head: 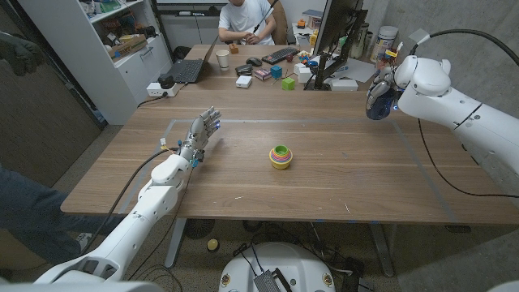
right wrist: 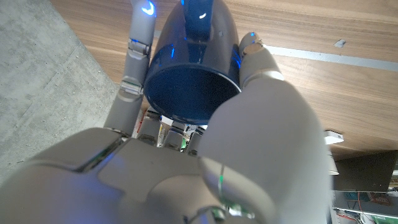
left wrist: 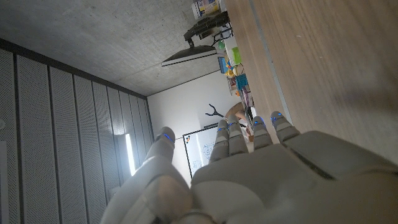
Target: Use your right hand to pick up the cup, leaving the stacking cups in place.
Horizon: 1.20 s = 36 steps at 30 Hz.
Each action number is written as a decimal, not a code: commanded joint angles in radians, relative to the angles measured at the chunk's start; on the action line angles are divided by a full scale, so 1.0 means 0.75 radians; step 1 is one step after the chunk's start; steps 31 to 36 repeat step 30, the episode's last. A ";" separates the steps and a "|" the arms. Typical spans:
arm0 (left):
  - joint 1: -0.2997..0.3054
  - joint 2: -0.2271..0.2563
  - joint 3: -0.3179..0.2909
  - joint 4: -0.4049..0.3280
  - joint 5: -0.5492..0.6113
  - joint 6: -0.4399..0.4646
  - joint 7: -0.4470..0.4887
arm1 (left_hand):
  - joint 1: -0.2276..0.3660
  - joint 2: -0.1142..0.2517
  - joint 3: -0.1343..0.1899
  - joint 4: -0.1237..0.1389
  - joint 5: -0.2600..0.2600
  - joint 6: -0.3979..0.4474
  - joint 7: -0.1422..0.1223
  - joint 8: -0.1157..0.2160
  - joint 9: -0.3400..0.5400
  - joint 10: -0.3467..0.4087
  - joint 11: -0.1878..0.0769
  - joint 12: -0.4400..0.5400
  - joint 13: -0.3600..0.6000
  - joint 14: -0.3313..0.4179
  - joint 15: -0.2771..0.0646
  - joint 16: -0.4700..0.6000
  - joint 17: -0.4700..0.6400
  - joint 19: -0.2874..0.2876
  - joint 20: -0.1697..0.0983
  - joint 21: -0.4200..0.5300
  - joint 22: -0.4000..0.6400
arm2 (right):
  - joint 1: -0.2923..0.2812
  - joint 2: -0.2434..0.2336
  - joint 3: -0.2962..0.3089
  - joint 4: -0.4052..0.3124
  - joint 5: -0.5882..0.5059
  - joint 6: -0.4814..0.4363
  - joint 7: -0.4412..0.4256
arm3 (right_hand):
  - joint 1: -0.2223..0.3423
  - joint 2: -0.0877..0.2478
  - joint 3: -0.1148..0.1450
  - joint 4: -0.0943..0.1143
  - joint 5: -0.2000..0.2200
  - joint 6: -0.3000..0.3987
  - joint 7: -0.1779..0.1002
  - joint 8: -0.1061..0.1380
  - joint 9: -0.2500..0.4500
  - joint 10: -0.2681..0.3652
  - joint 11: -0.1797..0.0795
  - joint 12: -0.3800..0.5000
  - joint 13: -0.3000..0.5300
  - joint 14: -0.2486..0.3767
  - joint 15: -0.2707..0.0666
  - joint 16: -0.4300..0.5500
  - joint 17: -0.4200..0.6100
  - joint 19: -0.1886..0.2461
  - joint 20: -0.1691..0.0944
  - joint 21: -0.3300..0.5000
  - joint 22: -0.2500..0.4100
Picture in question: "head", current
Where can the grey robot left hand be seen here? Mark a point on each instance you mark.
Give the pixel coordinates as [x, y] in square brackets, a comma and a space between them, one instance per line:
[198, 131]

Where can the dark blue mug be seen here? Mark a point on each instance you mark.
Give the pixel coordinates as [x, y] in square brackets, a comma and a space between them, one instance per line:
[381, 110]

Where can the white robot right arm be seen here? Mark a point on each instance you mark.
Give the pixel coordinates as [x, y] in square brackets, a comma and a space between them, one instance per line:
[454, 109]

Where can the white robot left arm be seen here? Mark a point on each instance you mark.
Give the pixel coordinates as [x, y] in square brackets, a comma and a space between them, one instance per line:
[150, 203]

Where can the white paper cup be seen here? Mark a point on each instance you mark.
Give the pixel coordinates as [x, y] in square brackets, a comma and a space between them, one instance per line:
[222, 61]

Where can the colourful stacking cups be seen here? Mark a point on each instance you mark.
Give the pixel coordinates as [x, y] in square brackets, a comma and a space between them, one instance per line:
[280, 158]

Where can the clear plastic cup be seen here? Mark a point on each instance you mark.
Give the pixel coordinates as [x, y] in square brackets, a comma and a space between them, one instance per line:
[379, 65]

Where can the person's black gloved hand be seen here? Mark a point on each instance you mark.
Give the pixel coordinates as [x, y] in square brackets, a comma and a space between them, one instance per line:
[20, 52]

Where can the red cup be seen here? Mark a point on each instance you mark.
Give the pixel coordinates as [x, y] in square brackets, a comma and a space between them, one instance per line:
[390, 58]

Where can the white power strip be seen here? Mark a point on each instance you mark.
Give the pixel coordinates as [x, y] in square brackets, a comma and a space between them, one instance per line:
[156, 90]

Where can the black power adapter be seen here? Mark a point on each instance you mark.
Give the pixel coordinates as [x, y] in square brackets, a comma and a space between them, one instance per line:
[166, 80]

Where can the black laptop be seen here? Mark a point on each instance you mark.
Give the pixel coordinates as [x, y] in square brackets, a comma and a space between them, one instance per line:
[186, 69]

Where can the small white adapter box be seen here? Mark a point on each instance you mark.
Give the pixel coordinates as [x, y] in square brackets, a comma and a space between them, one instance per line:
[243, 81]

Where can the black wallet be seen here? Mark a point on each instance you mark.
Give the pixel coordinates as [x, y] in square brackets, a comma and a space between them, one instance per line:
[244, 69]

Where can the pink box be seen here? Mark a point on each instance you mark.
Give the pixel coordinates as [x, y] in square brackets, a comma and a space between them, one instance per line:
[262, 74]

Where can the black computer mouse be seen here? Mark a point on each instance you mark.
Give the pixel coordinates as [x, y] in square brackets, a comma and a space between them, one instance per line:
[254, 61]

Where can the orange-brown block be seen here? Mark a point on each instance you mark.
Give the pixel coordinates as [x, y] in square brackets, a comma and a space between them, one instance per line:
[234, 49]

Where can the black round fan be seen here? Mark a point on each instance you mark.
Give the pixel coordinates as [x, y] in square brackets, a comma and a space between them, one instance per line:
[198, 228]

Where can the teal cube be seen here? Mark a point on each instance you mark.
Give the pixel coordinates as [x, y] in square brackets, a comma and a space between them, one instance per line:
[276, 72]

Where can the green cube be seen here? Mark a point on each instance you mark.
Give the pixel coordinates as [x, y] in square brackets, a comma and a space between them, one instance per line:
[288, 84]

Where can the white shelf cabinet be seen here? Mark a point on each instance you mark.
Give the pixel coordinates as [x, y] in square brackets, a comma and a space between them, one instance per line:
[101, 81]

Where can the cardboard box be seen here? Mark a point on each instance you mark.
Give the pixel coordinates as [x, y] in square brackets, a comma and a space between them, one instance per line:
[127, 46]

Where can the black keyboard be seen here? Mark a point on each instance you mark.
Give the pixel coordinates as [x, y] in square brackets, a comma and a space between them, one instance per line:
[280, 55]

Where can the grey table leg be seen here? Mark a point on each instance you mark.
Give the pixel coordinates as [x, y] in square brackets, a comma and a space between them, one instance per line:
[383, 251]
[175, 243]

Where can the yellow ball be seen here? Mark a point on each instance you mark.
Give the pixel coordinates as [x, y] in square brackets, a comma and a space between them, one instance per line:
[213, 245]

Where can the white cube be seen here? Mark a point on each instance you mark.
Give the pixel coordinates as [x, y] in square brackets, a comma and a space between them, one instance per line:
[305, 77]
[299, 68]

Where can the seated person white shirt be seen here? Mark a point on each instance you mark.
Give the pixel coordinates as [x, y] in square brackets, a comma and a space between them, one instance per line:
[245, 18]

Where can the black grabber stick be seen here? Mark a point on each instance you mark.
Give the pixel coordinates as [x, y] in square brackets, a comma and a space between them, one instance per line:
[263, 16]

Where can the brown chair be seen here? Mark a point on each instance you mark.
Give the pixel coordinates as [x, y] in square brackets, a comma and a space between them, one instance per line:
[280, 24]

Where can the flat white box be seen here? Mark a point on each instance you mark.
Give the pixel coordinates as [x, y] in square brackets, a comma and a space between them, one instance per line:
[344, 84]

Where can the white robot torso base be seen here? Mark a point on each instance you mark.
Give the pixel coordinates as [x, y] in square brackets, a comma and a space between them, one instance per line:
[280, 263]

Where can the white sneaker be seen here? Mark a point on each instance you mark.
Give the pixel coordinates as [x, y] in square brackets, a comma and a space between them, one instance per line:
[84, 240]

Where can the white paper sheet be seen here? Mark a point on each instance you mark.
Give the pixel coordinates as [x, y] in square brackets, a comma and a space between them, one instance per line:
[357, 69]

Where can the black computer monitor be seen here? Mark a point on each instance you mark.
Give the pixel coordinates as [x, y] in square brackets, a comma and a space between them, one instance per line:
[336, 20]

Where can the standing person blue trousers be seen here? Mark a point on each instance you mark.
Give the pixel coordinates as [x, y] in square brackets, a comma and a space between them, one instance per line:
[36, 215]

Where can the white canister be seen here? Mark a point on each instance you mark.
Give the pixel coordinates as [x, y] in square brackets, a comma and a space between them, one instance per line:
[383, 38]

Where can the tan seat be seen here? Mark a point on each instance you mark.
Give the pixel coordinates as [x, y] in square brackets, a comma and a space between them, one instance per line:
[12, 251]

